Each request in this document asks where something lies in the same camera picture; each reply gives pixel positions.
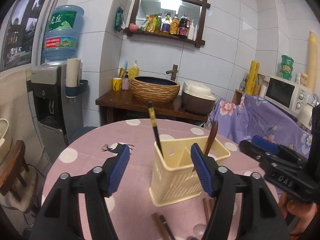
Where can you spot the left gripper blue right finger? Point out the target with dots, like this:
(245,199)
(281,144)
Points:
(205,167)

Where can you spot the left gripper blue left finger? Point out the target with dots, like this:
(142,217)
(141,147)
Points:
(116,167)

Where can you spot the black chopstick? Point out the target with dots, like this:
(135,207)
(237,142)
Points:
(152,116)

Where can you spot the matte grey spoon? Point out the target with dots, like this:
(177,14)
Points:
(199,230)

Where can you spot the person's right hand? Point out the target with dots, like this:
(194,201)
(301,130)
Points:
(304,211)

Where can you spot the cream plastic utensil holder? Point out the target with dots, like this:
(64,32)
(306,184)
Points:
(173,177)

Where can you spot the dark wooden sink counter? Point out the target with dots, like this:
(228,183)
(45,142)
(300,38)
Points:
(117,106)

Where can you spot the pink polka dot tablecloth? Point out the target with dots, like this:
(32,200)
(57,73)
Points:
(131,207)

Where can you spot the purple floral cloth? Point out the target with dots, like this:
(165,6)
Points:
(256,116)

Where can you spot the brown white rice cooker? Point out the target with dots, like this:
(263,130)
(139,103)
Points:
(197,98)

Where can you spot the yellow mug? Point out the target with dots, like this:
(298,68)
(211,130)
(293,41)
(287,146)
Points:
(117,84)

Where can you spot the woven basin sink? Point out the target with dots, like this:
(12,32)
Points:
(156,90)

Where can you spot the white microwave oven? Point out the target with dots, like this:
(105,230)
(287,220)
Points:
(287,95)

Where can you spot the grey water dispenser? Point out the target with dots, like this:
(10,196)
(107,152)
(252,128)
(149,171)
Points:
(58,117)

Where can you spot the yellow soap bottle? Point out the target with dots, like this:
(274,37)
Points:
(134,71)

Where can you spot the paper cup tube dispenser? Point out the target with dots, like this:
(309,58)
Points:
(74,86)

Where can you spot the bronze faucet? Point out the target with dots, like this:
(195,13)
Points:
(173,72)

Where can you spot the dark wooden stool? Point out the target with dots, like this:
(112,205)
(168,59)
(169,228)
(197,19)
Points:
(12,170)

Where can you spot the green stacked noodle cups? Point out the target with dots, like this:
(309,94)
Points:
(286,67)

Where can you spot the yellow roll package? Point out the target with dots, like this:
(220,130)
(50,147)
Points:
(252,77)

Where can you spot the tall paper cup stack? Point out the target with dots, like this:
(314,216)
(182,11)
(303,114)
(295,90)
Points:
(312,61)

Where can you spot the blue water jug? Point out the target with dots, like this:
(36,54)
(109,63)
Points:
(62,33)

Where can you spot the green hanging packet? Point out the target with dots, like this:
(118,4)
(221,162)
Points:
(119,20)

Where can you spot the aluminium sliding window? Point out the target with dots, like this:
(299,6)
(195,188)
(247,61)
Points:
(22,33)

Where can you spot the wooden framed wall mirror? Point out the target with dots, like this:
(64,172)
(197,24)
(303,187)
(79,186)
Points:
(181,20)

